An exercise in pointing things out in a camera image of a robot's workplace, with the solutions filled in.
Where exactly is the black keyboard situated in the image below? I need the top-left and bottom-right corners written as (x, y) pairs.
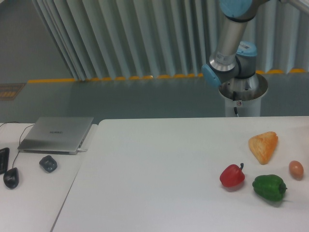
top-left (0, 147), bottom-right (10, 174)

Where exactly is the white folding partition screen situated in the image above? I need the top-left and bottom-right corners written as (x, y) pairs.
top-left (33, 0), bottom-right (309, 81)

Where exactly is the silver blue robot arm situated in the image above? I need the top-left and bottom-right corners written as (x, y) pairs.
top-left (202, 0), bottom-right (309, 87)

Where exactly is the red toy bell pepper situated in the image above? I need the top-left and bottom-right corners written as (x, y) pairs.
top-left (219, 163), bottom-right (245, 188)

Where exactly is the orange toy bread wedge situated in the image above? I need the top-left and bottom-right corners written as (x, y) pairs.
top-left (248, 131), bottom-right (278, 165)

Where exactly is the white laptop plug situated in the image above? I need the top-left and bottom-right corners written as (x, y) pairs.
top-left (77, 148), bottom-right (87, 153)

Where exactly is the green toy bell pepper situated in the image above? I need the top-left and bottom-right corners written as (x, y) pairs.
top-left (252, 174), bottom-right (287, 202)

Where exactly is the white side table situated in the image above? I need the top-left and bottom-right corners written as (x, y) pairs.
top-left (0, 123), bottom-right (97, 232)

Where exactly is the silver closed laptop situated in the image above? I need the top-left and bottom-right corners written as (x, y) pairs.
top-left (18, 117), bottom-right (93, 155)

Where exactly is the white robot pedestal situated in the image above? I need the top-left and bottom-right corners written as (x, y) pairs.
top-left (219, 74), bottom-right (268, 117)

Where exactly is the black mouse cable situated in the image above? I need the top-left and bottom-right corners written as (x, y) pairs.
top-left (0, 121), bottom-right (35, 169)

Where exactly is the brown toy egg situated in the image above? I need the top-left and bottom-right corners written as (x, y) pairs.
top-left (289, 160), bottom-right (304, 180)

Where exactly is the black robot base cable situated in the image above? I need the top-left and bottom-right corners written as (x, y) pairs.
top-left (232, 91), bottom-right (240, 118)

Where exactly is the small dark blue-grey tray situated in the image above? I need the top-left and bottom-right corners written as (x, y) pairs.
top-left (39, 155), bottom-right (57, 173)

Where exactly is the black computer mouse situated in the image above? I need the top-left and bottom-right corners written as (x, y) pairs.
top-left (3, 167), bottom-right (19, 189)

